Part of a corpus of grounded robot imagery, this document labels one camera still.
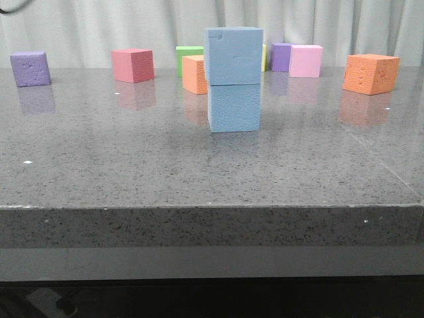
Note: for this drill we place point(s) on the light blue foam cube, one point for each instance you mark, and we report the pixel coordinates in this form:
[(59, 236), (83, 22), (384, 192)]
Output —
[(233, 55)]

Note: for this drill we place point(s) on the orange foam cube centre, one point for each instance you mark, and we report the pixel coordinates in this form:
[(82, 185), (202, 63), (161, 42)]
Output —
[(193, 74)]

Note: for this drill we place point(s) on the orange foam cube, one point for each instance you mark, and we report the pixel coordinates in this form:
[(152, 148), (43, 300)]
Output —
[(193, 74), (370, 74)]

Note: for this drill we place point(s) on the yellow foam cube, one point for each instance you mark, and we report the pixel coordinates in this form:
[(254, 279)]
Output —
[(263, 62)]

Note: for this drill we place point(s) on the green foam cube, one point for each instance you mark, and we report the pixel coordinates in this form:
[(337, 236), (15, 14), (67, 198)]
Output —
[(182, 51)]

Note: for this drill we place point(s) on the red foam cube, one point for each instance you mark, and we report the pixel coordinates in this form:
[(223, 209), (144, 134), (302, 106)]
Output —
[(133, 65)]

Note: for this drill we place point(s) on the purple foam cube rear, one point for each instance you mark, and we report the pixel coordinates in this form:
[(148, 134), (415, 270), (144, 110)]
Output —
[(280, 56)]

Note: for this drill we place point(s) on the purple foam cube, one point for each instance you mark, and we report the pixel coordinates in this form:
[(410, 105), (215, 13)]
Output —
[(30, 68), (280, 56)]

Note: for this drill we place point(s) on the pink foam cube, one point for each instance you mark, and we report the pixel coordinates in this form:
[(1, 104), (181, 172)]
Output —
[(305, 61)]

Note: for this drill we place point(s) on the orange foam cube right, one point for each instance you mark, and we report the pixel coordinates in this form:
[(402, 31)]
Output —
[(370, 74)]

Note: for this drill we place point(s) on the white pleated curtain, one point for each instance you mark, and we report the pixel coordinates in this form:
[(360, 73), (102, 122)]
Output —
[(82, 34)]

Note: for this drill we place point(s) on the purple foam cube left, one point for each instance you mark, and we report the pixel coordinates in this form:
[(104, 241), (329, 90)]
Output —
[(30, 68)]

